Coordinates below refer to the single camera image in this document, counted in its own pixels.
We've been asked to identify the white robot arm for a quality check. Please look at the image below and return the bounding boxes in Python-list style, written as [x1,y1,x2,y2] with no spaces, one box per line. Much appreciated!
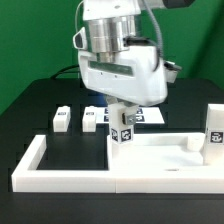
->
[73,0,195,125]

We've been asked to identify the grey thin cable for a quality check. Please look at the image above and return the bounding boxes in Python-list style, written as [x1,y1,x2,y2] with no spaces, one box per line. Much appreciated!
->
[75,0,85,21]

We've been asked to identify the marker tag plate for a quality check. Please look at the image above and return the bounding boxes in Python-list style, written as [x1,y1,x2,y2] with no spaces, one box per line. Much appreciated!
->
[96,107,164,124]

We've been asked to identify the black cable bundle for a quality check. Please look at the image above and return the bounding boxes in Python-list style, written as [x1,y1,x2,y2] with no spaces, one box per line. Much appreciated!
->
[50,63,81,80]

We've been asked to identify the white desk top tray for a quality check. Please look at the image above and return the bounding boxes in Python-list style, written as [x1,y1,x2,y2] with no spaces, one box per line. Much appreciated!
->
[107,132,224,171]

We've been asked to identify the white U-shaped fence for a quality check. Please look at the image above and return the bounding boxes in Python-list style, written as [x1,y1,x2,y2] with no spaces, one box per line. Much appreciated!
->
[11,135,224,194]

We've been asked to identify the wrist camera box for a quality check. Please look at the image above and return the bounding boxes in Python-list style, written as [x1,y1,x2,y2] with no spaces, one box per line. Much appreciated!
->
[164,61,182,83]

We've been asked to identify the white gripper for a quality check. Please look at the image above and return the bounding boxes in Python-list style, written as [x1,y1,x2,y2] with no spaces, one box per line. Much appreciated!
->
[78,46,167,125]

